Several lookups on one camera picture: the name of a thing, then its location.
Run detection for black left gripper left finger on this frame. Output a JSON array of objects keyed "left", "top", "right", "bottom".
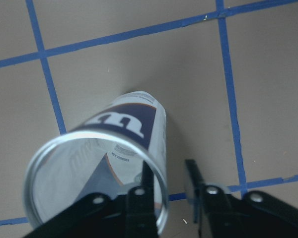
[{"left": 125, "top": 162, "right": 158, "bottom": 238}]

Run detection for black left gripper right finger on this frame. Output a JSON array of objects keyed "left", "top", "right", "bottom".
[{"left": 184, "top": 159, "right": 232, "bottom": 238}]

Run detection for white tennis ball can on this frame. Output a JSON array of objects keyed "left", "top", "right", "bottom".
[{"left": 23, "top": 91, "right": 169, "bottom": 233}]

